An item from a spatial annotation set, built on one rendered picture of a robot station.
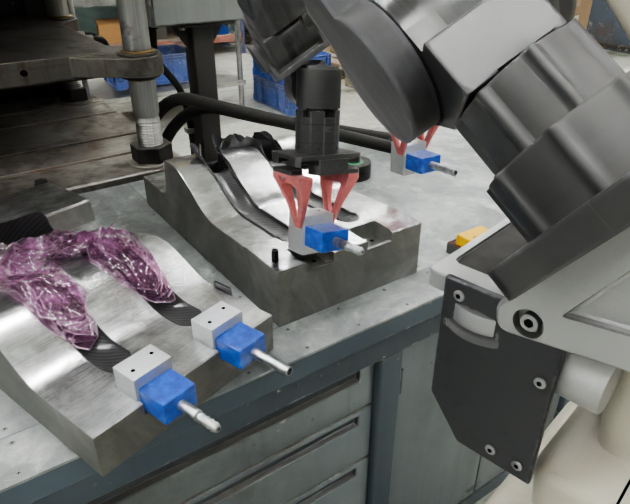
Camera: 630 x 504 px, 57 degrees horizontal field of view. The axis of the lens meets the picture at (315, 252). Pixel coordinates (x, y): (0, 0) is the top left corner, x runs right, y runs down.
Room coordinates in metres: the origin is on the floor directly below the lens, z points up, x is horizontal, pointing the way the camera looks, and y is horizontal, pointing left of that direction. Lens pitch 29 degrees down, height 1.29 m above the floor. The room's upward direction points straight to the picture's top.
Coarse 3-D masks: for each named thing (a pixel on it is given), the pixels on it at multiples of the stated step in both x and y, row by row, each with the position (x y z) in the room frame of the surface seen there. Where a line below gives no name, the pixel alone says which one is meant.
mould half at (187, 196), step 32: (192, 160) 0.95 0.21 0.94; (256, 160) 0.97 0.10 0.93; (160, 192) 0.99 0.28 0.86; (192, 192) 0.87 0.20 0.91; (256, 192) 0.90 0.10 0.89; (320, 192) 0.93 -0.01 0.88; (352, 192) 0.93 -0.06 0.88; (192, 224) 0.88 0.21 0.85; (224, 224) 0.81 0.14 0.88; (288, 224) 0.80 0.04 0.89; (352, 224) 0.79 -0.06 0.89; (384, 224) 0.79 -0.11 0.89; (416, 224) 0.80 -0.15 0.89; (224, 256) 0.78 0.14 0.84; (256, 256) 0.70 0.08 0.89; (288, 256) 0.70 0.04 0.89; (352, 256) 0.73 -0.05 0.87; (384, 256) 0.76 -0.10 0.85; (416, 256) 0.80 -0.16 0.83; (256, 288) 0.70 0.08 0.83; (288, 288) 0.66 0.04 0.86; (320, 288) 0.69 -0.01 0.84; (352, 288) 0.73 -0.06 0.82; (288, 320) 0.66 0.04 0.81
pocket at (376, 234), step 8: (368, 224) 0.80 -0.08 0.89; (376, 224) 0.80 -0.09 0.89; (352, 232) 0.78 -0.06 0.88; (360, 232) 0.79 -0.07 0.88; (368, 232) 0.80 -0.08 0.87; (376, 232) 0.80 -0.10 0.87; (384, 232) 0.79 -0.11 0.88; (392, 232) 0.77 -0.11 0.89; (368, 240) 0.79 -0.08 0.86; (376, 240) 0.79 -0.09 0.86; (384, 240) 0.79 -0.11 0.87; (368, 248) 0.75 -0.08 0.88
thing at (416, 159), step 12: (408, 144) 0.96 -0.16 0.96; (420, 144) 0.97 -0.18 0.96; (396, 156) 0.97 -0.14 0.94; (408, 156) 0.95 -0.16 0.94; (420, 156) 0.93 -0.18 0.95; (432, 156) 0.93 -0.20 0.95; (396, 168) 0.97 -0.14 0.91; (408, 168) 0.95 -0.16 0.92; (420, 168) 0.92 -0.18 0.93; (432, 168) 0.92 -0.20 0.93; (444, 168) 0.90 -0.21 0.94
